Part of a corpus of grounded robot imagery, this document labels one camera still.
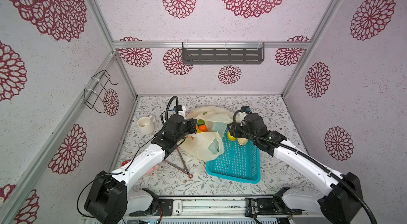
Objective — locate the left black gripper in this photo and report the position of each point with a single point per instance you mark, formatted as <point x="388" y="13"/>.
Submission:
<point x="192" y="125"/>

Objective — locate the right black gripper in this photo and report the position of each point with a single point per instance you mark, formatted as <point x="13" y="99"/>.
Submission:
<point x="235" y="130"/>

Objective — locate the yellow lemon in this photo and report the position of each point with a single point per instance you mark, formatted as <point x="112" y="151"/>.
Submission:
<point x="230" y="137"/>

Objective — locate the green apple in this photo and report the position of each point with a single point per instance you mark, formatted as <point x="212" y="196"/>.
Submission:
<point x="201" y="122"/>

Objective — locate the cream printed plastic bag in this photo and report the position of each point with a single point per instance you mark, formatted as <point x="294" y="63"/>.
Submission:
<point x="207" y="146"/>

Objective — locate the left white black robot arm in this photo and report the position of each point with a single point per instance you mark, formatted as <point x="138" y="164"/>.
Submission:
<point x="125" y="177"/>

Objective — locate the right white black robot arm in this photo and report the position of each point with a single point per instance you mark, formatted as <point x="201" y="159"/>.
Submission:
<point x="339" y="198"/>

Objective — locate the white ceramic mug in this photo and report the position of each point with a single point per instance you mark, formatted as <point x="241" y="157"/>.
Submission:
<point x="146" y="125"/>

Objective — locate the teal plastic basket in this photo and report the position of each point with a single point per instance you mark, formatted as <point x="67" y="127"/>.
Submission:
<point x="238" y="163"/>

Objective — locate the metal tongs red tips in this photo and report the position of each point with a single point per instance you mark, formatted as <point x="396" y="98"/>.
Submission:
<point x="176" y="160"/>

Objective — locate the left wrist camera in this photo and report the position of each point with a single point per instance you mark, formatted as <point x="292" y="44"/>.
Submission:
<point x="180" y="110"/>

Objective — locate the grey wall shelf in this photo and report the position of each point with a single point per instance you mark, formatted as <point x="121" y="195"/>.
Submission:
<point x="222" y="56"/>

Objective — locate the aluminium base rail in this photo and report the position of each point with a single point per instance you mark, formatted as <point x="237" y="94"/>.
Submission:
<point x="216" y="206"/>

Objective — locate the black wire wall rack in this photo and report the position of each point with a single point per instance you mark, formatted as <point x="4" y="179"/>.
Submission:
<point x="98" y="95"/>

